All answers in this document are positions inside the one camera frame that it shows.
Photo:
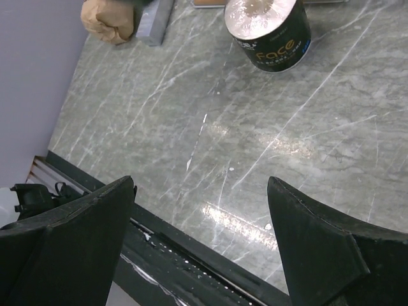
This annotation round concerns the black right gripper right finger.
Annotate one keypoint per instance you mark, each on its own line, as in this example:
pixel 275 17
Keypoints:
pixel 331 258

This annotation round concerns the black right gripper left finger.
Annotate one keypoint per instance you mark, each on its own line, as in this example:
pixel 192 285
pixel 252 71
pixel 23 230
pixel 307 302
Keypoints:
pixel 67 255

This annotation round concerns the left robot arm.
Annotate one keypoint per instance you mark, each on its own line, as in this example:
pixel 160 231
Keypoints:
pixel 27 200

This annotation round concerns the far black-wrapped paper roll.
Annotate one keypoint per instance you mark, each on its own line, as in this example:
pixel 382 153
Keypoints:
pixel 275 35

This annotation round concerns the brown paper roll with drawing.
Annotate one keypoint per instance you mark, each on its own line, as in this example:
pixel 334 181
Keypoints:
pixel 109 21

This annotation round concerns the silver Protefix box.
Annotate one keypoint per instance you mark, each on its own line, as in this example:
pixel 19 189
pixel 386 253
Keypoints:
pixel 154 21

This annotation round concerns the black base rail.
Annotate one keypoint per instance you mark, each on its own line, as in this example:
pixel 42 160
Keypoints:
pixel 161 265

